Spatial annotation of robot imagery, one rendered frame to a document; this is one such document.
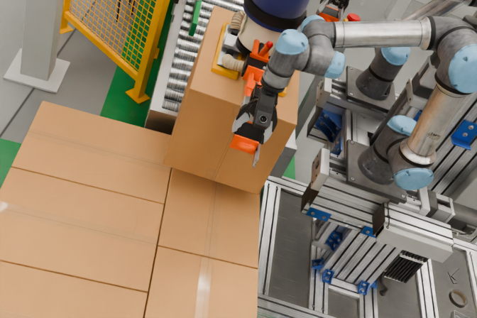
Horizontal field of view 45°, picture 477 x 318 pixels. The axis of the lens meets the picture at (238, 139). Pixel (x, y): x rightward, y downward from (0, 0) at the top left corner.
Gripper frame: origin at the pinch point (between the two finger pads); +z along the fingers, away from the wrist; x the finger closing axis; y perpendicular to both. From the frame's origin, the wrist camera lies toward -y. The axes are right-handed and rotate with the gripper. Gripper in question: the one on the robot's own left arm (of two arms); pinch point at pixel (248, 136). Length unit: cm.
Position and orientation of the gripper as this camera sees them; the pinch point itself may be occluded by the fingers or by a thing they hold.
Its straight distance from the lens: 168.1
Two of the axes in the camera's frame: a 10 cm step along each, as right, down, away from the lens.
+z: -3.2, 6.9, 6.4
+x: -9.4, -3.1, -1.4
